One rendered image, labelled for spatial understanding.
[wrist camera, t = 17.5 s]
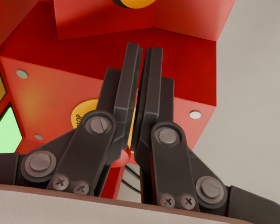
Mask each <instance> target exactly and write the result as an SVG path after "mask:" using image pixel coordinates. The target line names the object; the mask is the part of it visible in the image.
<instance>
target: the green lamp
mask: <svg viewBox="0 0 280 224"><path fill-rule="evenodd" d="M21 139H22V137H21V134H20V131H19V128H18V126H17V123H16V119H15V117H14V114H13V112H12V108H9V109H8V111H7V112H6V114H5V115H4V117H3V119H2V120H1V121H0V153H11V152H15V150H16V148H17V146H18V145H19V143H20V141H21Z"/></svg>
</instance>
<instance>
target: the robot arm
mask: <svg viewBox="0 0 280 224"><path fill-rule="evenodd" d="M142 52H143V48H141V47H139V44H137V43H132V42H128V43H127V47H126V52H125V56H124V62H123V66H122V69H117V68H110V67H107V69H106V72H105V75H104V80H103V83H102V87H101V91H100V95H99V99H98V102H97V106H96V109H95V110H92V111H89V112H87V113H86V114H85V115H84V116H83V117H82V119H81V121H80V123H79V125H78V127H77V128H75V129H73V130H71V131H69V132H67V133H65V134H63V135H61V136H59V137H57V138H55V139H53V140H51V141H49V142H47V143H46V144H44V145H42V146H40V147H38V148H36V149H34V150H32V151H31V152H29V153H28V154H20V153H19V152H11V153H0V224H280V205H279V204H278V203H276V202H274V201H272V200H269V199H266V198H264V197H261V196H259V195H256V194H253V193H251V192H248V191H245V190H243V189H241V188H238V187H235V186H232V185H231V186H230V187H229V186H227V185H224V183H223V182H222V181H221V179H220V178H219V177H218V176H217V175H216V174H215V173H214V172H213V171H212V170H211V169H210V168H209V167H208V166H207V165H206V164H205V163H204V162H203V161H202V160H201V159H200V158H199V157H198V156H197V155H196V154H195V153H194V152H193V151H192V150H191V149H190V148H189V147H188V145H187V141H186V135H185V133H184V130H183V129H182V128H181V127H180V126H179V125H178V124H176V123H174V78H169V77H164V76H162V62H163V48H159V47H154V46H152V47H151V49H148V48H147V49H146V54H145V59H144V65H143V69H142V74H141V79H140V85H139V90H138V95H137V102H136V111H135V118H134V124H133V131H132V140H131V146H130V151H133V152H134V157H133V158H134V160H135V162H136V163H137V164H138V165H139V166H140V190H141V203H136V202H130V201H124V200H115V199H109V198H103V197H100V196H101V193H102V191H103V188H104V185H105V182H106V179H107V177H108V174H109V171H110V168H111V165H112V163H113V162H115V161H116V160H118V159H120V156H121V150H126V149H127V144H128V138H129V133H130V129H131V124H132V118H133V113H134V107H135V101H136V93H137V86H138V80H139V73H140V65H141V59H142Z"/></svg>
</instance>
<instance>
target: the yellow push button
mask: <svg viewBox="0 0 280 224"><path fill-rule="evenodd" d="M154 1H155V0H121V2H122V3H123V4H124V5H126V6H127V7H130V8H135V9H136V8H144V7H147V6H149V5H150V4H152V3H153V2H154Z"/></svg>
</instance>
